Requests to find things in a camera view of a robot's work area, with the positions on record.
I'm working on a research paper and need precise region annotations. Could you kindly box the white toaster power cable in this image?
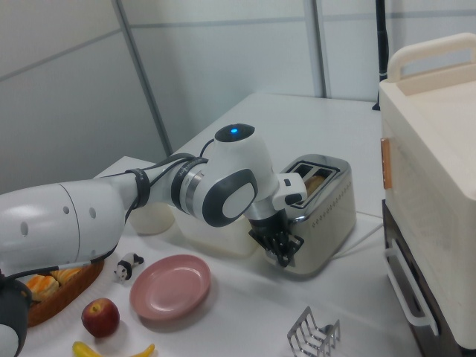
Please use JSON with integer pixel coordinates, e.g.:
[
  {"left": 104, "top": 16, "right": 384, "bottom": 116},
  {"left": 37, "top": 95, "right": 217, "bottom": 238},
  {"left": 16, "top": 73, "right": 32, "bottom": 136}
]
[{"left": 334, "top": 222, "right": 385, "bottom": 258}]

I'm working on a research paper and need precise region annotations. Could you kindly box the white plastic container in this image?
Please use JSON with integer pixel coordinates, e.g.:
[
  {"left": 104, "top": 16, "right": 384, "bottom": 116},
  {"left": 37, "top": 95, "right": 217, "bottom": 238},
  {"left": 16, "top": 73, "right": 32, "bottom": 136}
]
[{"left": 173, "top": 208, "right": 258, "bottom": 257}]

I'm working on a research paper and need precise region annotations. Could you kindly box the short striped bread roll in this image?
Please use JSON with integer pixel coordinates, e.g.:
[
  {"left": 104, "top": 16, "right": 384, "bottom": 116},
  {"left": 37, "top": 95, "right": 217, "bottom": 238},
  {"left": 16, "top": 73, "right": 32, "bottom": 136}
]
[{"left": 25, "top": 274, "right": 61, "bottom": 303}]

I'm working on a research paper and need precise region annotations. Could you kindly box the panda figurine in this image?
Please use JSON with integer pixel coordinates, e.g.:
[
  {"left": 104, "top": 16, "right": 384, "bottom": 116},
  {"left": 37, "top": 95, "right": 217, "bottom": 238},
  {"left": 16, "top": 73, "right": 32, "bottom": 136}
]
[{"left": 113, "top": 252, "right": 145, "bottom": 282}]

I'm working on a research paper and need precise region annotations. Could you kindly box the cream lidded canister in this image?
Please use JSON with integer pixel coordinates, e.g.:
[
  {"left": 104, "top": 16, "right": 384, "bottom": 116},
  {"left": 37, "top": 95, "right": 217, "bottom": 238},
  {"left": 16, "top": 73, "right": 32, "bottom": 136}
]
[{"left": 129, "top": 202, "right": 176, "bottom": 236}]

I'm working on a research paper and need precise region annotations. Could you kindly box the yellow toy banana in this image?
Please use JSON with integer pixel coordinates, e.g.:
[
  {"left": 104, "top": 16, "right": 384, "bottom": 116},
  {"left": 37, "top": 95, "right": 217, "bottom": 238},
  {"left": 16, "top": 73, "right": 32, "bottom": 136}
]
[{"left": 71, "top": 341, "right": 155, "bottom": 357}]

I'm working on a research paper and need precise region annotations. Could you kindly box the long striped bread roll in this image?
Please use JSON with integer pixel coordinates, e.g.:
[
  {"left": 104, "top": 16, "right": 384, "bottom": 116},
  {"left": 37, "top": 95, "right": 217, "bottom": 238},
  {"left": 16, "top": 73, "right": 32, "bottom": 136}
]
[{"left": 50, "top": 267, "right": 82, "bottom": 286}]

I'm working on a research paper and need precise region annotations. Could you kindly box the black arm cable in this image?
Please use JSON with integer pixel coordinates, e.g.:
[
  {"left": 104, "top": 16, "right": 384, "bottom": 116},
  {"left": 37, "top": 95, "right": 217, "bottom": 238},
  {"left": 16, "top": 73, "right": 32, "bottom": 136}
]
[{"left": 124, "top": 139, "right": 219, "bottom": 221}]

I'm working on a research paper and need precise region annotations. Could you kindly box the toast slice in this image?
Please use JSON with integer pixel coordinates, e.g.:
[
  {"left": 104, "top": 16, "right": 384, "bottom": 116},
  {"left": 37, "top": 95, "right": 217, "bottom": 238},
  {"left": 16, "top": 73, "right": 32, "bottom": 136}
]
[{"left": 304, "top": 174, "right": 327, "bottom": 195}]

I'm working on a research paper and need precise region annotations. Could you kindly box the white bar handle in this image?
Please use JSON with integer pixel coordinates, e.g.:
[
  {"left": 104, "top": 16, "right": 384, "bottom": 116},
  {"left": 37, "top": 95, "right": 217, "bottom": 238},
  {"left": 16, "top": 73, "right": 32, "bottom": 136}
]
[{"left": 383, "top": 247, "right": 440, "bottom": 336}]

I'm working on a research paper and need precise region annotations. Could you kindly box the cream countertop oven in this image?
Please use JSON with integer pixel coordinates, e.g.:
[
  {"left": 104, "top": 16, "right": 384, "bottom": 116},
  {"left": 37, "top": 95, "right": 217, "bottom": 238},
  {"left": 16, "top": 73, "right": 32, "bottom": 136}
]
[{"left": 378, "top": 32, "right": 476, "bottom": 351}]

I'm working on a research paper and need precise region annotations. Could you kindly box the black camera pole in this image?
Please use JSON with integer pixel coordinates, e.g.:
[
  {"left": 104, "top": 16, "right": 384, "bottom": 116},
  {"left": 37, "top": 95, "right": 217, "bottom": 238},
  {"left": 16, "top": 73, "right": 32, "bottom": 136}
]
[{"left": 372, "top": 0, "right": 390, "bottom": 112}]

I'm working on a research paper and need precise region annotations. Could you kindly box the metal wire toast rack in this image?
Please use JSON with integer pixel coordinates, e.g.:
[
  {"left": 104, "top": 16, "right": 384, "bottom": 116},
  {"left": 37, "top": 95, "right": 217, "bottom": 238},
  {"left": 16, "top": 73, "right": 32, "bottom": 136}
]
[{"left": 286, "top": 306, "right": 341, "bottom": 357}]

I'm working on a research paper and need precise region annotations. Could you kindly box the pink plate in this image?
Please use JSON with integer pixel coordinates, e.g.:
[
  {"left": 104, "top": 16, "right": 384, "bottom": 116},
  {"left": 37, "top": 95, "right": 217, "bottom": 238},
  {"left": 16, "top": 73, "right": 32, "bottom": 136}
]
[{"left": 129, "top": 254, "right": 212, "bottom": 321}]

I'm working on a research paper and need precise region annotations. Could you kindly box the red apple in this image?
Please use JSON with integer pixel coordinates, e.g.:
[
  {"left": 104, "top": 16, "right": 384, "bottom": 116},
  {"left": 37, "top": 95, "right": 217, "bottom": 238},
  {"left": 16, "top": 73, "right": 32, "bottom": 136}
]
[{"left": 81, "top": 297, "right": 120, "bottom": 338}]

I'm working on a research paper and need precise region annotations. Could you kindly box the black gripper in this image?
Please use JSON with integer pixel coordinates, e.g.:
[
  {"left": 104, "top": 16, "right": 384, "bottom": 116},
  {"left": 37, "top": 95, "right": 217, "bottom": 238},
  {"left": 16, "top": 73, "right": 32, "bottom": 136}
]
[{"left": 248, "top": 208, "right": 304, "bottom": 269}]

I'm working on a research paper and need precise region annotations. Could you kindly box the brown wicker basket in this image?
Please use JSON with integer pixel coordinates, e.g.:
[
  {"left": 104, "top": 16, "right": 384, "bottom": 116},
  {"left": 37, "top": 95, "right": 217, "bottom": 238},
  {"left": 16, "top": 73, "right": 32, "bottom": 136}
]
[{"left": 22, "top": 258, "right": 106, "bottom": 328}]

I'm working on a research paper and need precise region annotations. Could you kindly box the chrome two-slot toaster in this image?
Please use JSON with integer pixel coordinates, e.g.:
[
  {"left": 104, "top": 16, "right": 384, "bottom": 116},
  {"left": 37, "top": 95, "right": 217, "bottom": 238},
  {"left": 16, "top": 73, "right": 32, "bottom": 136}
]
[{"left": 266, "top": 153, "right": 360, "bottom": 278}]

